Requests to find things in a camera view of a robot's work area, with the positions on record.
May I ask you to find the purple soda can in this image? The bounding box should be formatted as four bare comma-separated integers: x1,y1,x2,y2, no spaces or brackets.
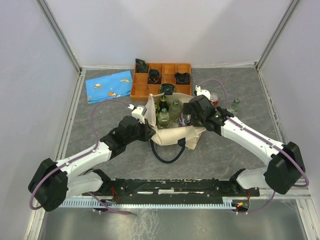
178,113,187,127

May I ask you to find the clear bottle green cap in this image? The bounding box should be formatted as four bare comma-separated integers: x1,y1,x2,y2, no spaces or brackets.
168,99,183,126

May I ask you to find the light blue cable duct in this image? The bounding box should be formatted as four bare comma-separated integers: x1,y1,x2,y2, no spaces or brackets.
59,197,235,210

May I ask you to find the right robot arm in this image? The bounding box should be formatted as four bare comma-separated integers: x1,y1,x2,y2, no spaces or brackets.
182,95,306,196

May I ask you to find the dark rolled sock right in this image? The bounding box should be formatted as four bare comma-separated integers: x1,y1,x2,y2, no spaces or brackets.
174,72,191,85

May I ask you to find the dark rolled sock middle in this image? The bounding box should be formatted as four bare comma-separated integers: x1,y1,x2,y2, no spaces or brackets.
147,68,161,84

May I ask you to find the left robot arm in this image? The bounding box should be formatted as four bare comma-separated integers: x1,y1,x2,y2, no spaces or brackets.
28,116,156,212

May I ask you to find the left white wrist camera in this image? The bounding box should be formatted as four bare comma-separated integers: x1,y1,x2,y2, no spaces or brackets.
128,104,147,124

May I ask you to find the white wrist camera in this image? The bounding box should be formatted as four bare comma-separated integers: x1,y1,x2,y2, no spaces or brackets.
128,104,147,124
194,85,211,100

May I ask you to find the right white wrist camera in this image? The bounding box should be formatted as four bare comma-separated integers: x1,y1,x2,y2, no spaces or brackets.
194,85,211,100

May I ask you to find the clear glass bottle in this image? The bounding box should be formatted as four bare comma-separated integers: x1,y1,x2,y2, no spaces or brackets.
157,109,171,129
228,98,240,115

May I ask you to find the red soda can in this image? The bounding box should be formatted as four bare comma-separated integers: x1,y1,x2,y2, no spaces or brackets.
209,92,220,108

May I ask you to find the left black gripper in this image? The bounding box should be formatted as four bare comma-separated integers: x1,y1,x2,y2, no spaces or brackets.
125,117,156,144

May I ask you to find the dark rolled sock back-left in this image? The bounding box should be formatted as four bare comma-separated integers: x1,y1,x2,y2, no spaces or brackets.
135,58,149,73

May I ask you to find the blue patterned cloth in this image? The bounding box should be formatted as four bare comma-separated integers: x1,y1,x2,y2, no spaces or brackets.
85,70,133,104

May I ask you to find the dark rolled sock front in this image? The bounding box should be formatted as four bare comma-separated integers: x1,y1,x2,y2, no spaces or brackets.
159,83,175,95

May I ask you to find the dark green glass bottle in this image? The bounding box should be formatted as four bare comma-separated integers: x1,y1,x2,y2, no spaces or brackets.
157,95,169,114

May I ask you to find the cream canvas tote bag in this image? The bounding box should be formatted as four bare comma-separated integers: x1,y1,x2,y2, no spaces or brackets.
144,94,206,164

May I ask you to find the wooden compartment tray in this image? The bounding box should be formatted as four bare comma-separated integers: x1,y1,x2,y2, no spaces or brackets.
130,62,192,102

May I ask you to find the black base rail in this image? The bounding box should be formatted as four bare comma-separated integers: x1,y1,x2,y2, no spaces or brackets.
81,177,261,205

